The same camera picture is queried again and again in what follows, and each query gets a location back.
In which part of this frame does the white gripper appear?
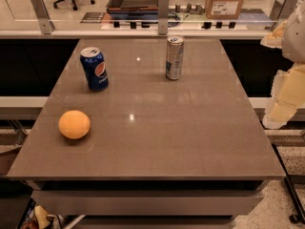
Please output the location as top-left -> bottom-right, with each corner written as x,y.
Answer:
260,1 -> 305,130

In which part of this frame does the silver redbull can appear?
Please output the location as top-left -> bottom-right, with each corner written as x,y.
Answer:
166,35 -> 184,80

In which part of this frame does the blue pepsi can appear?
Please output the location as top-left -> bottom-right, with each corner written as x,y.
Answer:
80,47 -> 109,92

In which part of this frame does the cardboard box with label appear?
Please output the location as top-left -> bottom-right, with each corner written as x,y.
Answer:
205,0 -> 244,19

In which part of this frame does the orange fruit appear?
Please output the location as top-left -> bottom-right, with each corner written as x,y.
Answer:
58,111 -> 91,139

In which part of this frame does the right metal glass post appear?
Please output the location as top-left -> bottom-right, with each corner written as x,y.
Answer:
270,0 -> 297,30

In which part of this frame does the metal glass post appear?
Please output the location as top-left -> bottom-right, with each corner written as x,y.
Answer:
30,0 -> 54,34
158,0 -> 169,35
270,0 -> 297,30

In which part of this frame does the middle metal glass post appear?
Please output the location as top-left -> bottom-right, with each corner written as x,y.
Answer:
158,0 -> 169,35

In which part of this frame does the left metal glass post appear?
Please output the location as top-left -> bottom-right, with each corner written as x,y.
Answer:
30,0 -> 54,34

